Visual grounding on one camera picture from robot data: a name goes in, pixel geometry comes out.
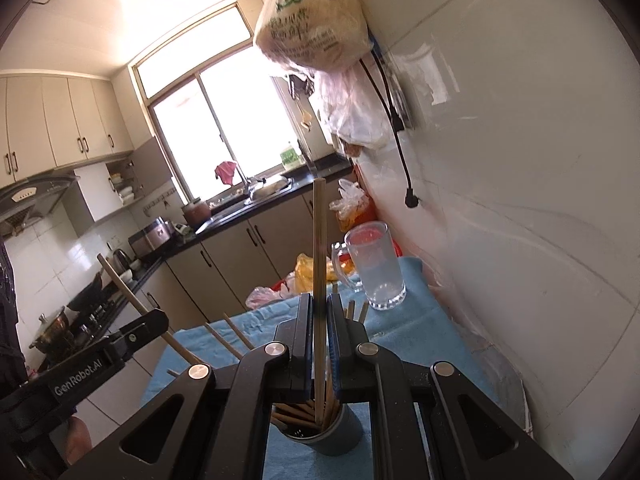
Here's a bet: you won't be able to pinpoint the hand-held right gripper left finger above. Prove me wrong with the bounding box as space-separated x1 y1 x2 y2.
62 294 317 480

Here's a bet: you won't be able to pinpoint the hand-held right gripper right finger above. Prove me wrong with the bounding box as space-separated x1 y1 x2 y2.
326 294 574 480

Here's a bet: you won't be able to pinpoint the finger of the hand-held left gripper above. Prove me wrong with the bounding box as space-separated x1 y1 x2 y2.
106 307 171 362

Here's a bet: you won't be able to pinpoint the dark grey chopstick holder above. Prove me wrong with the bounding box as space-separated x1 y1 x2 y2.
269 400 365 458

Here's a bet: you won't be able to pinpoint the person's left hand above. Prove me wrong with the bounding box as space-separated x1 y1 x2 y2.
65 415 94 467

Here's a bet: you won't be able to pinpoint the steel pot with lid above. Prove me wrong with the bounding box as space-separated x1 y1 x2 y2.
29 310 72 354

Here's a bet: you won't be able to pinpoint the gas stove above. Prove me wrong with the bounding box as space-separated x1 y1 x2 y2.
30 295 131 376

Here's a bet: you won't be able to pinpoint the black wok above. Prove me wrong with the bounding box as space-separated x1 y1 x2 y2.
66 269 119 312

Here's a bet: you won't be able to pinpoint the pink plastic bag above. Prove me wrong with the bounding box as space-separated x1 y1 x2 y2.
244 274 297 312

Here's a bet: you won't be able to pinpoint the yellow plastic bag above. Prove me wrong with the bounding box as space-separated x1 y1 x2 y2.
294 253 352 294

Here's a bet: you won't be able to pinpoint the blue towel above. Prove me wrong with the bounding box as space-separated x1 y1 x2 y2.
140 255 502 480

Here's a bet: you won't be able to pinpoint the clear glass mug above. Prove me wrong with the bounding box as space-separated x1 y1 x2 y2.
330 220 407 311

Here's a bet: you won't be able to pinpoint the silver rice cooker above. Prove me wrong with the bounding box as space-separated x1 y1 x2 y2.
128 216 176 257

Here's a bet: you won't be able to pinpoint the dark patterned clothing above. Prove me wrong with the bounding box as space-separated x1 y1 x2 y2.
0 239 27 397

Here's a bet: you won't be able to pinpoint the bundle of wooden chopsticks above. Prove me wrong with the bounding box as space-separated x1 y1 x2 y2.
86 189 382 436

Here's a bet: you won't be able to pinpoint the brown clay pot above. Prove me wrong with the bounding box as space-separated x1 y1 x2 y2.
181 198 211 229

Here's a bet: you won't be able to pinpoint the black kitchen countertop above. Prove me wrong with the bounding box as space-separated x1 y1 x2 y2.
100 155 354 291

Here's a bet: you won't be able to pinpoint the upper cabinet with dish shelf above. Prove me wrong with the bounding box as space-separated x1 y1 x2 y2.
104 136 173 207

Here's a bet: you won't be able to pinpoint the steel sink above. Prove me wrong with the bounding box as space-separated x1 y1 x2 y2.
244 176 294 204

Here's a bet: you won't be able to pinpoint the range hood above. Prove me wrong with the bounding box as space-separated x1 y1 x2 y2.
0 172 82 237

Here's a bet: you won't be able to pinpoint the red cloth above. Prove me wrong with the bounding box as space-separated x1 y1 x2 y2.
214 160 240 185

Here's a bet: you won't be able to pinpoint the metal faucet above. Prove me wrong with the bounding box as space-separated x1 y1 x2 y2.
234 162 267 202

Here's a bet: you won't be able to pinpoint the green bottle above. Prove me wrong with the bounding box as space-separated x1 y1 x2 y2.
279 142 302 169

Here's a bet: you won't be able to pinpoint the beige upper cabinets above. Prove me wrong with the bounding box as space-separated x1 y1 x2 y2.
0 73 135 189

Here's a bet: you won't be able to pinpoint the kitchen window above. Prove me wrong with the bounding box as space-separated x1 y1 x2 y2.
129 2 313 202

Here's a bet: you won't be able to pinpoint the bunch of clear plastic bags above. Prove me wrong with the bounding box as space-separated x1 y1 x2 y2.
314 60 397 151

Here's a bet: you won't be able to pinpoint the plastic bag with green print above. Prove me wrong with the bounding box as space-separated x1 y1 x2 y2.
253 0 374 69

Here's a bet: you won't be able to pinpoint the black cable with plug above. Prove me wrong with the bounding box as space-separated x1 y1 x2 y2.
359 56 422 209

